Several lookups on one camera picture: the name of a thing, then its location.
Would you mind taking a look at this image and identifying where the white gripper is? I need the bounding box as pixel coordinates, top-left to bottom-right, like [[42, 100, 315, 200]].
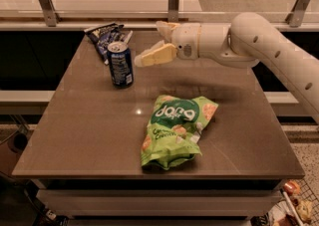
[[135, 21, 200, 67]]

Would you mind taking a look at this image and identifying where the blue pepsi can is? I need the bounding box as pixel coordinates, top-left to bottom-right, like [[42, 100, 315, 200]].
[[107, 41, 134, 88]]

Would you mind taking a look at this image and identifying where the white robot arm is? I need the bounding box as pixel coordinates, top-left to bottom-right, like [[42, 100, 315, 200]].
[[135, 13, 319, 121]]

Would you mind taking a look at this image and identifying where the blue chip bag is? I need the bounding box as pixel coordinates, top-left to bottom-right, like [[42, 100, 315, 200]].
[[84, 23, 133, 65]]

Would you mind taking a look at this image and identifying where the green cracker snack bag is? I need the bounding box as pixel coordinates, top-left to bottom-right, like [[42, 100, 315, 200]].
[[141, 95, 218, 170]]

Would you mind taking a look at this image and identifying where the middle metal railing bracket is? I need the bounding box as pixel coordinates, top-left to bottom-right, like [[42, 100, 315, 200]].
[[167, 0, 179, 22]]

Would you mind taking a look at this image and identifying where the metal railing bracket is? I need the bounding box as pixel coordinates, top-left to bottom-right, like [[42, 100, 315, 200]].
[[285, 0, 311, 28], [167, 0, 179, 22], [38, 0, 59, 27]]

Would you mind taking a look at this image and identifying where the left metal railing bracket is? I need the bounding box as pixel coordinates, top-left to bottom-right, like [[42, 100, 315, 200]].
[[38, 0, 59, 27]]

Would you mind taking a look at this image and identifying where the right metal railing bracket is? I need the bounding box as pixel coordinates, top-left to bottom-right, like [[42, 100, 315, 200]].
[[285, 0, 311, 28]]

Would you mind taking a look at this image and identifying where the wire basket with snacks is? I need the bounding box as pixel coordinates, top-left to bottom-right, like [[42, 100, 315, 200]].
[[265, 179, 319, 226]]

